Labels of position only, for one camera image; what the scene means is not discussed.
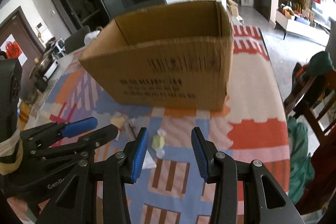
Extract white red striped packet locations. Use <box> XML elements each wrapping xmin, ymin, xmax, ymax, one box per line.
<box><xmin>110</xmin><ymin>111</ymin><xmax>128</xmax><ymax>141</ymax></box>

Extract pale green candy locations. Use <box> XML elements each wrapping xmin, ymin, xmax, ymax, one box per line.
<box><xmin>151</xmin><ymin>128</ymin><xmax>166</xmax><ymax>159</ymax></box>

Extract white snack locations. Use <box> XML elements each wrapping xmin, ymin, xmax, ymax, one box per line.
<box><xmin>142</xmin><ymin>150</ymin><xmax>157</xmax><ymax>169</ymax></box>

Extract colourful patterned tablecloth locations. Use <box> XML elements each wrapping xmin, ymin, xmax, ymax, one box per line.
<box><xmin>27</xmin><ymin>26</ymin><xmax>290</xmax><ymax>223</ymax></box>

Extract electric cooking pot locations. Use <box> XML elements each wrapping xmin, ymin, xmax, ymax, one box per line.
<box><xmin>29</xmin><ymin>50</ymin><xmax>59</xmax><ymax>80</ymax></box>

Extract green cloth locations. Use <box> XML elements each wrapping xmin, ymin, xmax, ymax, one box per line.
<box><xmin>286</xmin><ymin>116</ymin><xmax>315</xmax><ymax>204</ymax></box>

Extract red paper door poster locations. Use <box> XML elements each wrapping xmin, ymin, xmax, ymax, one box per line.
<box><xmin>1</xmin><ymin>34</ymin><xmax>27</xmax><ymax>66</ymax></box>

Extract grey dining chair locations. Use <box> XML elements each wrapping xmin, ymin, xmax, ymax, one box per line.
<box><xmin>64</xmin><ymin>26</ymin><xmax>90</xmax><ymax>55</ymax></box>

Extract floral tissue pouch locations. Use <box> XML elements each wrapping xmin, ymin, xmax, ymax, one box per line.
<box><xmin>84</xmin><ymin>30</ymin><xmax>101</xmax><ymax>46</ymax></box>

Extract wooden chair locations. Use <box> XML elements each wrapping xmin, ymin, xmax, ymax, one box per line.
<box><xmin>284</xmin><ymin>69</ymin><xmax>335</xmax><ymax>215</ymax></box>

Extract brown cardboard box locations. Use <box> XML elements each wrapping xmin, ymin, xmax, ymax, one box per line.
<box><xmin>79</xmin><ymin>0</ymin><xmax>234</xmax><ymax>111</ymax></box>

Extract white low tv cabinet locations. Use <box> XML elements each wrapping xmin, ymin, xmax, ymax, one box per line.
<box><xmin>276</xmin><ymin>11</ymin><xmax>330</xmax><ymax>47</ymax></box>

